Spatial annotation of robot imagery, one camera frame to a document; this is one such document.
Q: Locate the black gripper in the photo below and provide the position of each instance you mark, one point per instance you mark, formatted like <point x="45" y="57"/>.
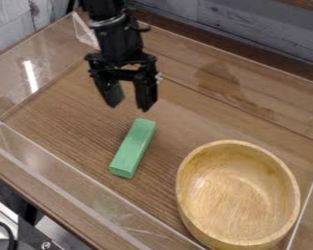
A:
<point x="120" y="60"/>

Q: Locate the green rectangular block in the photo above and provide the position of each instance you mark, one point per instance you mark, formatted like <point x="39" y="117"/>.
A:
<point x="132" y="148"/>

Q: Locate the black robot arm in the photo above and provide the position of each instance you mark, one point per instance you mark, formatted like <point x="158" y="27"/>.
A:
<point x="108" y="9"/>

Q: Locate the brown wooden bowl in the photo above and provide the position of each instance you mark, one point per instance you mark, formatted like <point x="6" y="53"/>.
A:
<point x="237" y="195"/>

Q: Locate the clear acrylic corner bracket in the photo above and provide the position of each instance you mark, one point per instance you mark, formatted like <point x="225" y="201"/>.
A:
<point x="84" y="34"/>

